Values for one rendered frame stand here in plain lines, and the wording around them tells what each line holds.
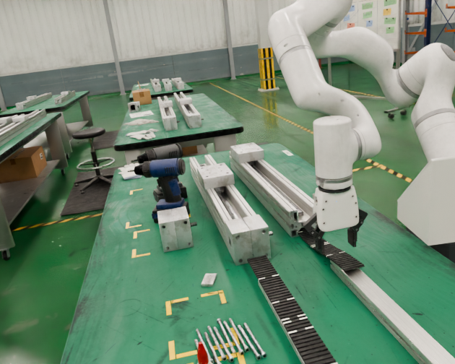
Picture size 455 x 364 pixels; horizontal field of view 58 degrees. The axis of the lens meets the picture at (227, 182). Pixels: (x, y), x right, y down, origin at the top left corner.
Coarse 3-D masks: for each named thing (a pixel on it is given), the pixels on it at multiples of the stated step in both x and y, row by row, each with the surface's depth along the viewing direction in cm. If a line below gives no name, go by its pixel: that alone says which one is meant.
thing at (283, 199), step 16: (256, 160) 175; (240, 176) 177; (256, 176) 153; (272, 176) 156; (256, 192) 154; (272, 192) 136; (288, 192) 140; (272, 208) 137; (288, 208) 122; (304, 208) 128; (288, 224) 125
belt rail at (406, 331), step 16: (336, 272) 101; (352, 272) 96; (352, 288) 93; (368, 288) 89; (368, 304) 87; (384, 304) 84; (384, 320) 82; (400, 320) 78; (400, 336) 77; (416, 336) 74; (416, 352) 73; (432, 352) 70
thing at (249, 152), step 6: (240, 144) 186; (246, 144) 185; (252, 144) 184; (234, 150) 178; (240, 150) 176; (246, 150) 175; (252, 150) 174; (258, 150) 173; (234, 156) 181; (240, 156) 172; (246, 156) 172; (252, 156) 173; (258, 156) 173; (240, 162) 173; (252, 162) 175
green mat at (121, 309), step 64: (128, 192) 180; (192, 192) 171; (128, 256) 123; (192, 256) 118; (320, 256) 110; (384, 256) 106; (128, 320) 93; (192, 320) 91; (256, 320) 88; (320, 320) 86; (448, 320) 81
